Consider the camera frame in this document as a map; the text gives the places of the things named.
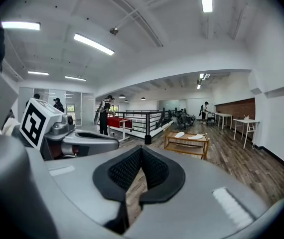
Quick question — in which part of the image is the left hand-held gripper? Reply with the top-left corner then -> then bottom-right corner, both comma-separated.
19,98 -> 120,161

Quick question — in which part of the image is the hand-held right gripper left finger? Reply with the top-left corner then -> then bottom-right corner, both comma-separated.
42,145 -> 142,239

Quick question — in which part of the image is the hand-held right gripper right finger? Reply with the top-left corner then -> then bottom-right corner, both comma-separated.
124,145 -> 284,239

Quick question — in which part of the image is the red table with white legs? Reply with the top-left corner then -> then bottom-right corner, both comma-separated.
107,117 -> 133,142

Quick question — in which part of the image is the glass partition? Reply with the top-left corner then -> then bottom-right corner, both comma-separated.
18,87 -> 96,127

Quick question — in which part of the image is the black metal railing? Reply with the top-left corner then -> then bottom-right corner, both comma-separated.
114,109 -> 178,145

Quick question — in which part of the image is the low wooden coffee table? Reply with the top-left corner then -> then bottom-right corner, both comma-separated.
163,130 -> 210,160

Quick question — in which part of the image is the black cart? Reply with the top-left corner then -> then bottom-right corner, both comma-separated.
206,112 -> 217,127

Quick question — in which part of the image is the pile of dark equipment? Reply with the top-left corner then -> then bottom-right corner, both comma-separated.
173,108 -> 197,130

